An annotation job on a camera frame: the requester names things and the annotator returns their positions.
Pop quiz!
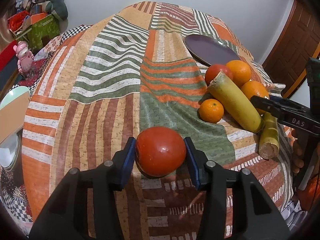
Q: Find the large orange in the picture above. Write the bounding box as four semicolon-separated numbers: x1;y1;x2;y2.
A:
226;60;251;87
240;81;270;100

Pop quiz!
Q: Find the thick yellow sugarcane piece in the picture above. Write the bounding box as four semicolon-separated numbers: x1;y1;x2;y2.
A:
208;72;264;133

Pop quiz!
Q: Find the small mandarin orange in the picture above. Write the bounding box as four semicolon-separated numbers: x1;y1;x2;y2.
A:
198;99;224;124

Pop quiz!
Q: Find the small red tomato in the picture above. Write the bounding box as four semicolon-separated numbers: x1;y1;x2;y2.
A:
204;64;233;85

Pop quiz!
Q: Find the large red tomato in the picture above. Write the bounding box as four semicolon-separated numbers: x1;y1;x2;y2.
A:
136;126;186;178

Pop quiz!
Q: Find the person's right hand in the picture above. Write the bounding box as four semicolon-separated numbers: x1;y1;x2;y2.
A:
291;129;304;174

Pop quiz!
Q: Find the brown wooden door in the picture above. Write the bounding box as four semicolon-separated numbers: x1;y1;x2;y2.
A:
263;0;319;98

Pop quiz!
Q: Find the dark purple plate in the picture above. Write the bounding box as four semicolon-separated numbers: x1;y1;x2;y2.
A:
183;34;240;66

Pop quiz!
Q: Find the striped patchwork bed cover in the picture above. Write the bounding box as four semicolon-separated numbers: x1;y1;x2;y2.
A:
21;0;295;240

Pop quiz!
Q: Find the pink toy figure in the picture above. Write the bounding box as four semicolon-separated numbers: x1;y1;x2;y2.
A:
13;41;34;77

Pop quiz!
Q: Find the green storage box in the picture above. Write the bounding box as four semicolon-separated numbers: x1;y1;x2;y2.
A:
14;14;60;54

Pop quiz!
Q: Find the grey green plush cushion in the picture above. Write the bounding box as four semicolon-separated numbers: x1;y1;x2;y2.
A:
32;0;68;22

